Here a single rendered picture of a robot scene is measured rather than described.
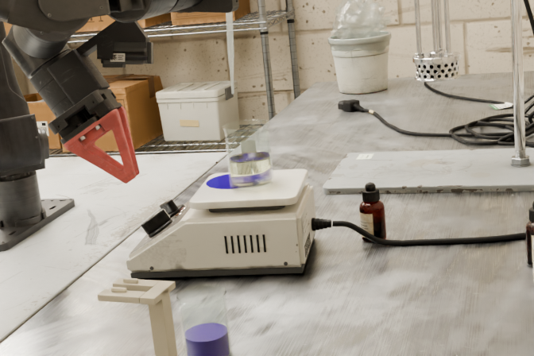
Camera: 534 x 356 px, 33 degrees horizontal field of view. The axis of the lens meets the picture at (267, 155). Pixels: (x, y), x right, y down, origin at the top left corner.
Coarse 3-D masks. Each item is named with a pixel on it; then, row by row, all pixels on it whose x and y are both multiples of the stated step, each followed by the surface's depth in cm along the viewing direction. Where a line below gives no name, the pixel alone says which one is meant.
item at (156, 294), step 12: (120, 288) 63; (132, 288) 64; (144, 288) 64; (156, 288) 63; (168, 288) 63; (108, 300) 62; (120, 300) 62; (132, 300) 62; (144, 300) 61; (156, 300) 61; (168, 300) 63; (156, 312) 62; (168, 312) 63; (156, 324) 63; (168, 324) 63; (156, 336) 63; (168, 336) 63; (156, 348) 63; (168, 348) 63
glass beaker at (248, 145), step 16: (224, 128) 100; (240, 128) 102; (256, 128) 102; (240, 144) 98; (256, 144) 98; (240, 160) 98; (256, 160) 98; (272, 160) 101; (240, 176) 99; (256, 176) 98; (272, 176) 100
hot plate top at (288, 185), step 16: (288, 176) 103; (304, 176) 103; (208, 192) 100; (224, 192) 99; (240, 192) 99; (256, 192) 98; (272, 192) 97; (288, 192) 97; (192, 208) 97; (208, 208) 97
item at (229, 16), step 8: (232, 16) 94; (232, 24) 94; (232, 32) 95; (232, 40) 95; (232, 48) 95; (232, 56) 95; (232, 64) 96; (232, 72) 96; (232, 80) 96; (232, 88) 96
